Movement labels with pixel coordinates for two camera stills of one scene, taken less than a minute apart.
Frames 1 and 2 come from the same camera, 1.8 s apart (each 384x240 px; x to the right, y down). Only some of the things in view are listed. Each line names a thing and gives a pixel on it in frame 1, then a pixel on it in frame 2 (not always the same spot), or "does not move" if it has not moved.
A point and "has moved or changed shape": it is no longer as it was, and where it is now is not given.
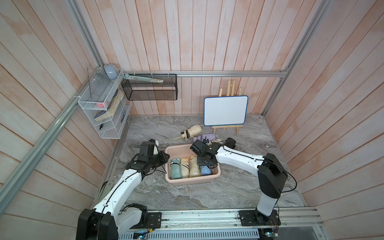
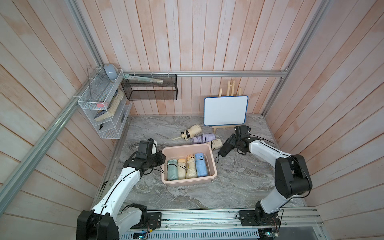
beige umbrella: (192, 132) does not move
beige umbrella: (185, 167) has moved or changed shape
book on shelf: (114, 103) does not move
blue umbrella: (206, 171) has moved or changed shape
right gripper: (199, 162) -> (232, 139)
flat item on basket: (145, 79) does not move
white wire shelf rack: (102, 100) does not move
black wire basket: (141, 90) does not move
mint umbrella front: (175, 169) has moved or changed shape
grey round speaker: (111, 71) does not move
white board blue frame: (225, 110) does not move
